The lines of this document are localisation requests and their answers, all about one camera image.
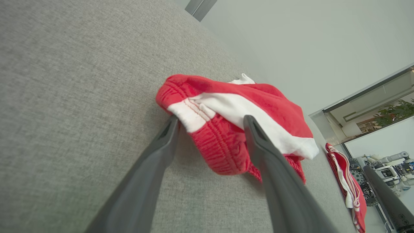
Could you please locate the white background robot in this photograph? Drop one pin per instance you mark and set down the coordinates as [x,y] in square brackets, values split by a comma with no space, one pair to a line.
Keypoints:
[386,173]

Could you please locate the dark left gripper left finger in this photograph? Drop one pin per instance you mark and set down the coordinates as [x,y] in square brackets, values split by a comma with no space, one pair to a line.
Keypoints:
[142,187]

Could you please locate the black lattice equipment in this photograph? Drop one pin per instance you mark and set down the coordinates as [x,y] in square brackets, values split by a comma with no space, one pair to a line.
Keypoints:
[357,176]

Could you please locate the grey doorway frame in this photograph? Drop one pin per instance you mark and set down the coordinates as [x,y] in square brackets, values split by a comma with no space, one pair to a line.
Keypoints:
[320,126]

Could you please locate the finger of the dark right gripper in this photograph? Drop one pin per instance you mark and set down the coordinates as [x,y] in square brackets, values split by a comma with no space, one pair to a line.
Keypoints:
[391,200]

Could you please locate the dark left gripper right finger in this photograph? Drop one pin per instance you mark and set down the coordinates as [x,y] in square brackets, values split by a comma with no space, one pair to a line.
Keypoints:
[284,194]

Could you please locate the red white t-shirt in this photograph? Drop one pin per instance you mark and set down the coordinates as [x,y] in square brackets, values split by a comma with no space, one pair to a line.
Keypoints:
[336,160]

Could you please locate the grey partition post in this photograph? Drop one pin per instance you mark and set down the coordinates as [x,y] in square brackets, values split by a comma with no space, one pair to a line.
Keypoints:
[193,5]
[205,8]

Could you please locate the green leafy plant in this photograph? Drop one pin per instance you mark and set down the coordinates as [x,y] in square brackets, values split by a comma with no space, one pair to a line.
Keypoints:
[396,113]

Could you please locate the red white shorts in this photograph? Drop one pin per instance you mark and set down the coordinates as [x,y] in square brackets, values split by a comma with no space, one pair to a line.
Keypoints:
[268,100]

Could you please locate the grey fabric sofa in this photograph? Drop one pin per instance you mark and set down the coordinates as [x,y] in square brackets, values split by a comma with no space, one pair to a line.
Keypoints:
[81,81]

